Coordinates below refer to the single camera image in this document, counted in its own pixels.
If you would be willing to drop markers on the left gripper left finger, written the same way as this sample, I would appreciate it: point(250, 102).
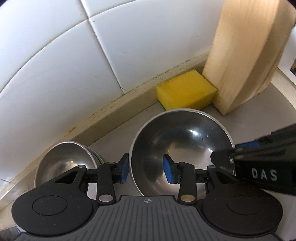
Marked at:
point(109, 174)

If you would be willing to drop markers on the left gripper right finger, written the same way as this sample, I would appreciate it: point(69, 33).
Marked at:
point(183, 174)

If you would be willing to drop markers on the large steel bowl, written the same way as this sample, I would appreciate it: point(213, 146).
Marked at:
point(187, 135)

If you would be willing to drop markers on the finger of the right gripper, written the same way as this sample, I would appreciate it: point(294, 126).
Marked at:
point(251, 144)

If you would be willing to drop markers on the wooden knife block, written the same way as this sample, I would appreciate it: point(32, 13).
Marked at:
point(248, 44)

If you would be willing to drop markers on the yellow sponge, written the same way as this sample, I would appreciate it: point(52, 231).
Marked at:
point(188, 90)

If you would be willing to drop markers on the medium steel bowl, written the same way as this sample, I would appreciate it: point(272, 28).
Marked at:
point(63, 157)

